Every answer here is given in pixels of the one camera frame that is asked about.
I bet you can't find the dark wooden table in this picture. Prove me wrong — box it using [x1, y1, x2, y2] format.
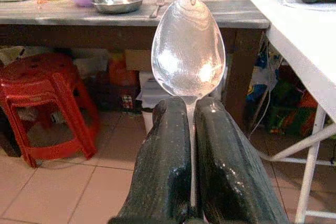
[0, 0, 271, 133]

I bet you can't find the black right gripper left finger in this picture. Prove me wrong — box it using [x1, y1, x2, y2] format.
[109, 97, 201, 224]

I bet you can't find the silver metal spoon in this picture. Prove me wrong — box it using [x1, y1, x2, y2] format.
[151, 0, 226, 208]

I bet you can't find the colourful green bag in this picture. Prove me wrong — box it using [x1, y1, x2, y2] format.
[267, 77, 328, 138]

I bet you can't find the steel metal bowl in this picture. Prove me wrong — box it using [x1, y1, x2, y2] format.
[91, 0, 145, 14]

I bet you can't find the silver metal fork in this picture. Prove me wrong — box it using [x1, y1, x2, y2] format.
[149, 0, 165, 19]

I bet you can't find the white folding table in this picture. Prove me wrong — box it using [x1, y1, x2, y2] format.
[248, 0, 336, 224]

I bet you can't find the cardboard box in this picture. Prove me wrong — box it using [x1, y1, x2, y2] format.
[124, 49, 153, 71]

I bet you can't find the red plastic stool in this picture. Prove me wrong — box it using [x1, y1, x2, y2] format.
[0, 52, 100, 169]

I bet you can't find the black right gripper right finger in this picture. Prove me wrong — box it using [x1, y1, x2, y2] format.
[193, 97, 289, 224]

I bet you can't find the orange bag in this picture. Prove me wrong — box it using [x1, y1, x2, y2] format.
[108, 52, 140, 87]

